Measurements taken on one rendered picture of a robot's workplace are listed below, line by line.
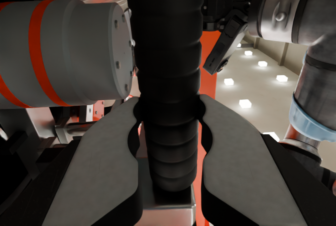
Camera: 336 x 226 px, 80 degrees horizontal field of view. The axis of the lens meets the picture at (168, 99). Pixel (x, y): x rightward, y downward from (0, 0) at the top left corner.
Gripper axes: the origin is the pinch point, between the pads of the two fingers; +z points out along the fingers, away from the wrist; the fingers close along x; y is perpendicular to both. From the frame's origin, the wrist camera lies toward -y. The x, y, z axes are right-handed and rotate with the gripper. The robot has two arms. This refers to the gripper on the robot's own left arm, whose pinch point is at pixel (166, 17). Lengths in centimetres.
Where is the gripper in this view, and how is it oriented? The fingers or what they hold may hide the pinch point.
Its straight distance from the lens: 45.0
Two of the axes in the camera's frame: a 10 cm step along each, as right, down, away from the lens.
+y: -0.4, -8.6, -5.0
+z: -7.2, -3.2, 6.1
